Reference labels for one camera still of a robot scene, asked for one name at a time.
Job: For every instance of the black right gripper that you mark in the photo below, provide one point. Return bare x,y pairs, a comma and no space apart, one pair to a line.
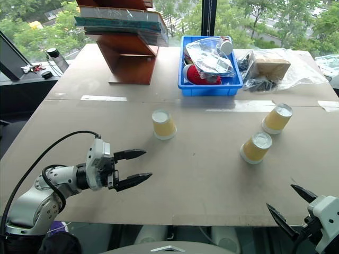
311,230

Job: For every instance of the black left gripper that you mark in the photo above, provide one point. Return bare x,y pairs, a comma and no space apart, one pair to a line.
106,166

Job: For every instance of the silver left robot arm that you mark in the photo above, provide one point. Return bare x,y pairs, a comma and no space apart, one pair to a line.
31,203

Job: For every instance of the yellow paper cup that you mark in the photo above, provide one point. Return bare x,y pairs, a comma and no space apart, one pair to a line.
276,120
255,149
164,126

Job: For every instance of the white rounded robot leg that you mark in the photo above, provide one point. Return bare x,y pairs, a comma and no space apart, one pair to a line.
152,235
225,238

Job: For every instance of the silver robot torso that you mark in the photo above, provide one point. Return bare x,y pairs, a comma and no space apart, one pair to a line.
169,248

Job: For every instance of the purple cloth item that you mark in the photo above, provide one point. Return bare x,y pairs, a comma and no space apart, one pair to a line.
58,227

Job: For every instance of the brown wooden book stand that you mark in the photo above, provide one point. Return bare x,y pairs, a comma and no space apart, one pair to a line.
129,63

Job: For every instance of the dark rounded shape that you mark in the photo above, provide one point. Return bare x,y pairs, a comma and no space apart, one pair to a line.
61,244

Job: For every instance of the short white tape strip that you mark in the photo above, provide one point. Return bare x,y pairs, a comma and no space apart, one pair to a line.
329,105

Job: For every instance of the red fabric item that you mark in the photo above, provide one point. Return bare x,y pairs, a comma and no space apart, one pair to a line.
194,76

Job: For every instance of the blue plastic bin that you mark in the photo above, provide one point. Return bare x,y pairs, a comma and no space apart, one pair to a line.
212,89

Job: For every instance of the small black round puck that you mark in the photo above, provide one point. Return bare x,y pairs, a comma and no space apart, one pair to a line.
46,74

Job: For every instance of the black parts in bag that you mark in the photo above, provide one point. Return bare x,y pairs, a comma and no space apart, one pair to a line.
260,85

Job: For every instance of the black bottle with round cap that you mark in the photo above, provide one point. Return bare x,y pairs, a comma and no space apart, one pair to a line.
58,61

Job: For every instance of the black side table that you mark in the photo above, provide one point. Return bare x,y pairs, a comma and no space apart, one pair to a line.
23,92

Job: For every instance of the clear plastic bag with prints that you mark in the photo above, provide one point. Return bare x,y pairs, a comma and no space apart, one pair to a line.
209,59

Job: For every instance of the large clear plastic bag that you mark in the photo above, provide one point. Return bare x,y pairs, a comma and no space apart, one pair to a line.
302,71

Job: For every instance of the red and white keys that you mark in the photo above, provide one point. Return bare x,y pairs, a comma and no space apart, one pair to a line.
32,68

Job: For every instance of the teal wrapped book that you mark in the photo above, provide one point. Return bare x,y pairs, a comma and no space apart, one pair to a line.
116,26

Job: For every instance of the brown cardboard box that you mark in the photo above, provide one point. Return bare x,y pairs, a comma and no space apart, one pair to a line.
272,67

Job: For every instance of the teal plastic wrapped item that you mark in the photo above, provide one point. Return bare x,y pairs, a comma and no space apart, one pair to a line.
329,64

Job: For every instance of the wrapped book with white pages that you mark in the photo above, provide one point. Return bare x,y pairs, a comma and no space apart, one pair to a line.
124,16

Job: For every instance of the white capped bottle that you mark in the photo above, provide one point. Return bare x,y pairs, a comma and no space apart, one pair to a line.
226,47

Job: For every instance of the black slanted panel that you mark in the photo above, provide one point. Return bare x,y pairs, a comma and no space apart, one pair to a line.
12,59

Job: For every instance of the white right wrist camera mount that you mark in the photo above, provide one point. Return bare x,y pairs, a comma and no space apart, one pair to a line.
329,217

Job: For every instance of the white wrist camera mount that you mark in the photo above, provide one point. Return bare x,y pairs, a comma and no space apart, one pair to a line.
96,154
329,217

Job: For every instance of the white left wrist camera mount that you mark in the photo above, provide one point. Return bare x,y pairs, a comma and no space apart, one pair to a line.
96,154

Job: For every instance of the dark window frame post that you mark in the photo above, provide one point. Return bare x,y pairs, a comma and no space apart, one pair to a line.
209,17

